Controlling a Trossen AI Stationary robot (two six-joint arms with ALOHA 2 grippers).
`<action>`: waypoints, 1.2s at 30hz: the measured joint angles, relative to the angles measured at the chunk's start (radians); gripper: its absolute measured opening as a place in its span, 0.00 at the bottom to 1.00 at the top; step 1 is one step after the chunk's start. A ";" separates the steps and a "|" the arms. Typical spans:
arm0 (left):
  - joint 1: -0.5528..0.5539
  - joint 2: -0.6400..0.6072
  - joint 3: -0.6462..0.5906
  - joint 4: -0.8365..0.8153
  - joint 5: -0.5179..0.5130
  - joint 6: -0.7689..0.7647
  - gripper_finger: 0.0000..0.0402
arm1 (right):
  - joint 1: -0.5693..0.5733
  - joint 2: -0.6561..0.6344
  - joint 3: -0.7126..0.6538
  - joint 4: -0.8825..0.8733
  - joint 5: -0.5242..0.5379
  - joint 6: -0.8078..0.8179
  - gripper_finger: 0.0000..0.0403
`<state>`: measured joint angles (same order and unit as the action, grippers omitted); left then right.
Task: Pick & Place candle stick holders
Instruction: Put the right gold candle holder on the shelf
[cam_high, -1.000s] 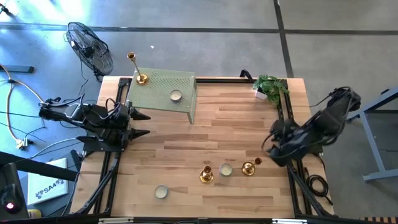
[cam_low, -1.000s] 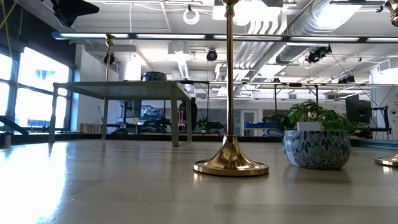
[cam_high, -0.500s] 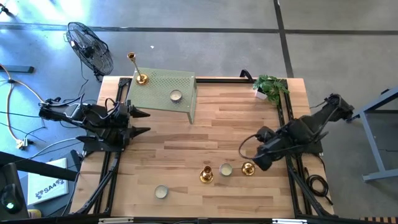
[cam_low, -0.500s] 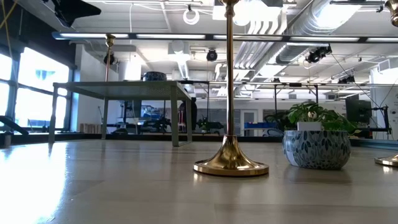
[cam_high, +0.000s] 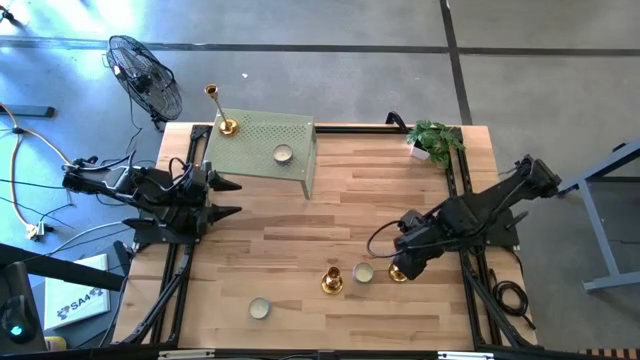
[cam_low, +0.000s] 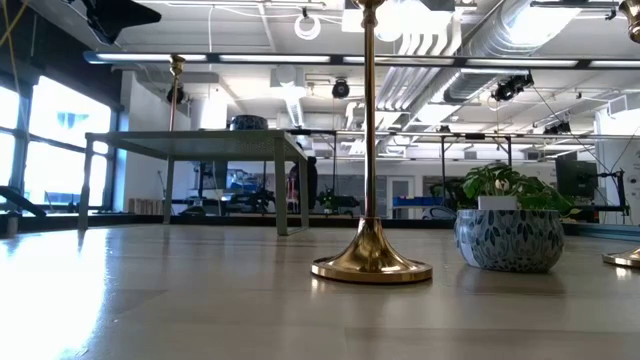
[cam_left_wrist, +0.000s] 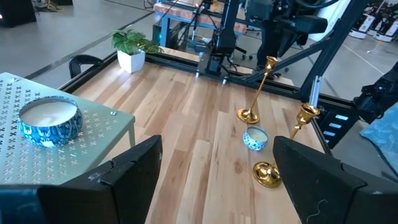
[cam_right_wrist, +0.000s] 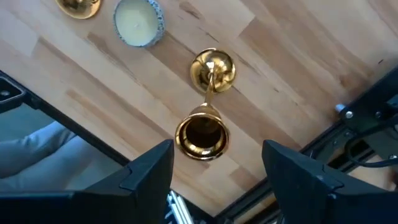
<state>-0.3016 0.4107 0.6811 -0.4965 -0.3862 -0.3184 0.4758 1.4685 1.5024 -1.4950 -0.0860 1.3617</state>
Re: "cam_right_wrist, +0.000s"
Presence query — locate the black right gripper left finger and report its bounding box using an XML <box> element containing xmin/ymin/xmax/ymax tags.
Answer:
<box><xmin>0</xmin><ymin>139</ymin><xmax>175</xmax><ymax>224</ymax></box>

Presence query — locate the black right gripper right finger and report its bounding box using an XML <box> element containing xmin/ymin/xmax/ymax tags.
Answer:
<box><xmin>262</xmin><ymin>139</ymin><xmax>398</xmax><ymax>224</ymax></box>

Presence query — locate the gold candlestick holder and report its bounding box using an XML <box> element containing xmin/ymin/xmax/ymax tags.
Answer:
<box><xmin>55</xmin><ymin>0</ymin><xmax>103</xmax><ymax>20</ymax></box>
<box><xmin>174</xmin><ymin>47</ymin><xmax>237</xmax><ymax>162</ymax></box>

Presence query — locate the blue patterned candle tin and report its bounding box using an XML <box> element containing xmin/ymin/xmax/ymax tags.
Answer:
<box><xmin>112</xmin><ymin>0</ymin><xmax>166</xmax><ymax>49</ymax></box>

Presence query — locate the person's leg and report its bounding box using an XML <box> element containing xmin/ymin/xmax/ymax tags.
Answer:
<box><xmin>0</xmin><ymin>120</ymin><xmax>124</xmax><ymax>191</ymax></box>

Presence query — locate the black coiled cable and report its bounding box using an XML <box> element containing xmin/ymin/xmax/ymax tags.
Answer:
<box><xmin>345</xmin><ymin>133</ymin><xmax>398</xmax><ymax>169</ymax></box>

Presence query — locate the silver metal bracket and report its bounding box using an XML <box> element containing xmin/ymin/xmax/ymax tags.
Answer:
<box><xmin>164</xmin><ymin>190</ymin><xmax>191</xmax><ymax>224</ymax></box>

